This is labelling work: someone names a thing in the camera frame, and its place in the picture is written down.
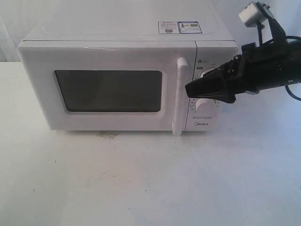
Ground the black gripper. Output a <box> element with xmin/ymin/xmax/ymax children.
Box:
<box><xmin>185</xmin><ymin>42</ymin><xmax>289</xmax><ymax>104</ymax></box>

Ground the white microwave door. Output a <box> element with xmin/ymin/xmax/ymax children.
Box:
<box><xmin>17</xmin><ymin>41</ymin><xmax>197</xmax><ymax>135</ymax></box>

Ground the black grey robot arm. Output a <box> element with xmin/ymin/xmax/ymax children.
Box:
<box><xmin>185</xmin><ymin>40</ymin><xmax>301</xmax><ymax>104</ymax></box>

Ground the white microwave oven body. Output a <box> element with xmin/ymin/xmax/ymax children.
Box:
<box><xmin>21</xmin><ymin>0</ymin><xmax>238</xmax><ymax>132</ymax></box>

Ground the upper white control knob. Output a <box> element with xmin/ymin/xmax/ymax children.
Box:
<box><xmin>200</xmin><ymin>68</ymin><xmax>215</xmax><ymax>78</ymax></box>

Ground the lower white timer knob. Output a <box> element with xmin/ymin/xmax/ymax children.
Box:
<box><xmin>195</xmin><ymin>98</ymin><xmax>216</xmax><ymax>112</ymax></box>

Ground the blue white warning sticker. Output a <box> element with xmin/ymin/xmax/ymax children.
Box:
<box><xmin>158</xmin><ymin>21</ymin><xmax>202</xmax><ymax>34</ymax></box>

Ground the black camera cable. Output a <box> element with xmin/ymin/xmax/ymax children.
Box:
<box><xmin>256</xmin><ymin>22</ymin><xmax>301</xmax><ymax>101</ymax></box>

